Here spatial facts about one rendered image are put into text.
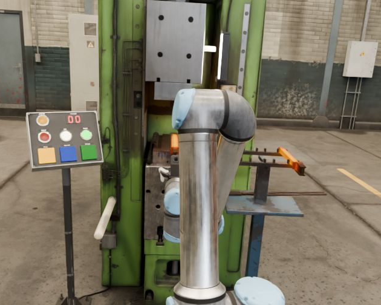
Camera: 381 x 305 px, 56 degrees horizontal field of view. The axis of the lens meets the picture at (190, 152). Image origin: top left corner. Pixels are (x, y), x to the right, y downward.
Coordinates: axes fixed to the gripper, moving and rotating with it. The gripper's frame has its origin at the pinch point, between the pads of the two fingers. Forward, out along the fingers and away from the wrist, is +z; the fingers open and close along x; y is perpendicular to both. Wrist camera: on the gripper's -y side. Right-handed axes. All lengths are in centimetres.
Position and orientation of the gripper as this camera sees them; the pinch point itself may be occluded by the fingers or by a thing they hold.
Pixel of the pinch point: (175, 167)
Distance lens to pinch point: 169.4
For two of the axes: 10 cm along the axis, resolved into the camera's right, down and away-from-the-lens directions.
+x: 10.0, 0.4, 0.6
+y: -0.5, 9.6, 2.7
